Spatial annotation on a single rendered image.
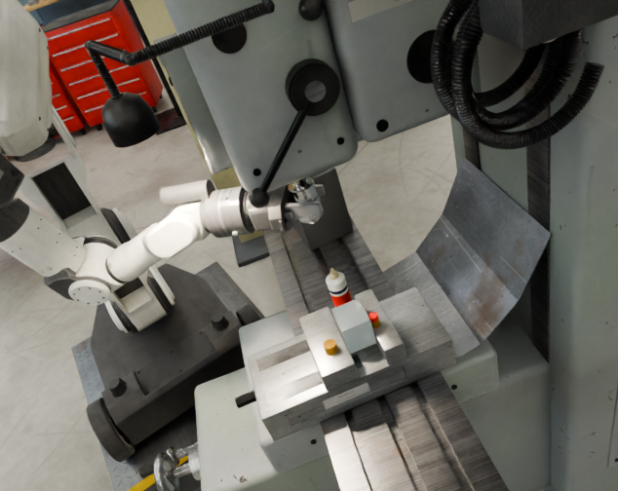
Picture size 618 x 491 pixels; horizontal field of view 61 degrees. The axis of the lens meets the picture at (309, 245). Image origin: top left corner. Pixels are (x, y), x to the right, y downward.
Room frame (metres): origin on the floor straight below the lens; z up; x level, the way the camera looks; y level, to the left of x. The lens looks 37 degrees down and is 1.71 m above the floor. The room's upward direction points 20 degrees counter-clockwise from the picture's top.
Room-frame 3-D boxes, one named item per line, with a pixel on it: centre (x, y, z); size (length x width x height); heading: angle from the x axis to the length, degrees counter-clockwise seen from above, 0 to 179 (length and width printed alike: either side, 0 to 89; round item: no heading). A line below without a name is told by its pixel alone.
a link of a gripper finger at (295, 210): (0.76, -0.01, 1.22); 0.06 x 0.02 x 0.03; 70
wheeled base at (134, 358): (1.41, 0.59, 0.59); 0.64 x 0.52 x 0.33; 20
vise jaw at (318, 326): (0.64, 0.03, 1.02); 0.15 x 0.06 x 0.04; 4
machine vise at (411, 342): (0.64, 0.00, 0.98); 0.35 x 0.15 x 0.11; 94
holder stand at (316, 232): (1.15, -0.04, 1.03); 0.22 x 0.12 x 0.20; 9
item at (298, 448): (0.79, -0.02, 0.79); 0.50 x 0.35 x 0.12; 92
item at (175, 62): (0.79, 0.09, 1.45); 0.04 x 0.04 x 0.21; 2
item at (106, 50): (0.67, 0.14, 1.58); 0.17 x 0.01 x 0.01; 24
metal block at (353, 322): (0.64, -0.03, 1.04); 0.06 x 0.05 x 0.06; 4
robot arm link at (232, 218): (0.82, 0.06, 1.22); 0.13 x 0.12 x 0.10; 160
